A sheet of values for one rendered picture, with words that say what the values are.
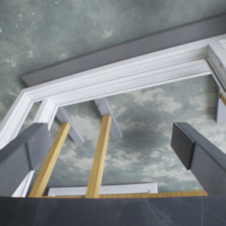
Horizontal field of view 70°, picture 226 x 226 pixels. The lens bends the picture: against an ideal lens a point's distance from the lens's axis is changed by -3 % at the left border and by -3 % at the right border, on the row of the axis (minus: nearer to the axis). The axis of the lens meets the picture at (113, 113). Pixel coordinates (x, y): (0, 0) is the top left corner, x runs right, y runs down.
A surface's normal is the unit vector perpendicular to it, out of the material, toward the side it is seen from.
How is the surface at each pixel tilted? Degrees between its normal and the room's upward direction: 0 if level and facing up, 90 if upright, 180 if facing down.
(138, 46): 0
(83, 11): 0
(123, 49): 0
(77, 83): 8
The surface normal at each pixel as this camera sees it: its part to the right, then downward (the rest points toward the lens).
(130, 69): -0.06, 0.75
